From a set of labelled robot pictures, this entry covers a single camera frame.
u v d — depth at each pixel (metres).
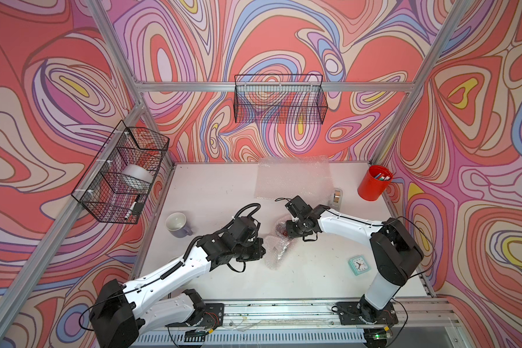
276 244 0.79
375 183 1.01
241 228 0.58
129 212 0.71
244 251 0.63
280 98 0.96
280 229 0.86
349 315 0.72
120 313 0.39
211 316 0.72
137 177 0.72
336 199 1.01
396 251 0.46
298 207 0.72
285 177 1.12
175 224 0.91
